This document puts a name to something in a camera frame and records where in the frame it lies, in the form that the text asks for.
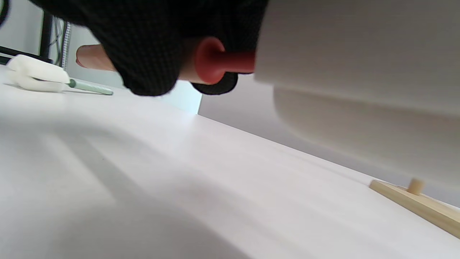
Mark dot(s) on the black metal stand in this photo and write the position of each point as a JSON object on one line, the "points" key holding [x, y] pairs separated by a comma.
{"points": [[46, 36]]}

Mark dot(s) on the wooden hanging rack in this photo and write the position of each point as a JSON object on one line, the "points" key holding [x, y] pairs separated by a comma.
{"points": [[424, 207]]}

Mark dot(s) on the person's right hand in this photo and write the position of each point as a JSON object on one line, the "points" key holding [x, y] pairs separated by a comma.
{"points": [[151, 43]]}

